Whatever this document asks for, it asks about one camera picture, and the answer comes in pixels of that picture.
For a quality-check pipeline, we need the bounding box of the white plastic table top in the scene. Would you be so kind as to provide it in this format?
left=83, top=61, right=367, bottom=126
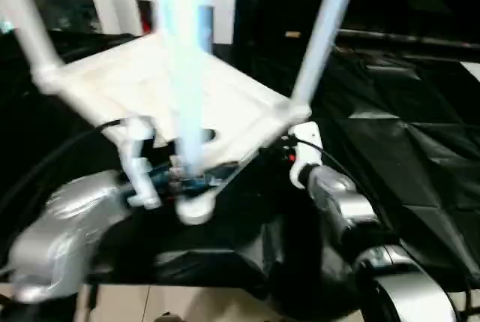
left=31, top=31, right=313, bottom=226

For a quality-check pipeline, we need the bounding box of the white plastic table leg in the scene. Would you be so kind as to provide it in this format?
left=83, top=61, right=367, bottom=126
left=0, top=0, right=64, bottom=89
left=289, top=0, right=365, bottom=108
left=197, top=4, right=216, bottom=53
left=151, top=0, right=214, bottom=188

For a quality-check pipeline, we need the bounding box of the black plastic mat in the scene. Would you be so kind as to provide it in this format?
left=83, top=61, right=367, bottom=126
left=0, top=29, right=480, bottom=302

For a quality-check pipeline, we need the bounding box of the red box in cabinet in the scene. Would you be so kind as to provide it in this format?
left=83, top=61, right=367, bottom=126
left=137, top=0, right=152, bottom=37

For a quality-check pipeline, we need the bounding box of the white flat board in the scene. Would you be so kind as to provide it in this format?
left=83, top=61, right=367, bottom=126
left=458, top=60, right=480, bottom=83

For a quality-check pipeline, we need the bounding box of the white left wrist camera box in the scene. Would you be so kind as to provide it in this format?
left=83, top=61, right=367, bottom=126
left=118, top=116, right=163, bottom=211

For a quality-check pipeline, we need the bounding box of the black right camera cable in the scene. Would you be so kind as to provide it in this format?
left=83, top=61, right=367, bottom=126
left=295, top=139, right=378, bottom=205

